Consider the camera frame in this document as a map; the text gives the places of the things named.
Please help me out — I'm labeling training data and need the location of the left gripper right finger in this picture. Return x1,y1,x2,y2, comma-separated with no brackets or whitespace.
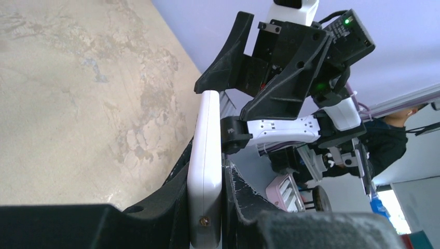
222,161,405,248

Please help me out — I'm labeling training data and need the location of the pink white rack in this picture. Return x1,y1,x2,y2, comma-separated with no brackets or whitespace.
266,174,306,213

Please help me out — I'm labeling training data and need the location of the aluminium frame rail right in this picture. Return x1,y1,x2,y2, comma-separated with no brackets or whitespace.
360,84,439,120

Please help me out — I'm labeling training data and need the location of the person in dark clothing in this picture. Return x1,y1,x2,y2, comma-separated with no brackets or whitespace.
360,103,428,177

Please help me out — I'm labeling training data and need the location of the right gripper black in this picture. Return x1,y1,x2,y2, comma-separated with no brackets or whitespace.
194,11,330,120

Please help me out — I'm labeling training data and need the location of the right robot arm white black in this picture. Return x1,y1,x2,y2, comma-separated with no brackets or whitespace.
190,9,375,169

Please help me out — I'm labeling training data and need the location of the white red remote control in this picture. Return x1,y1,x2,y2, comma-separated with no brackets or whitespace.
187,90,222,248

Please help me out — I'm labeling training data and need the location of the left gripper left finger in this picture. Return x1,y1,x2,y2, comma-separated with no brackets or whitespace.
1,143,193,248

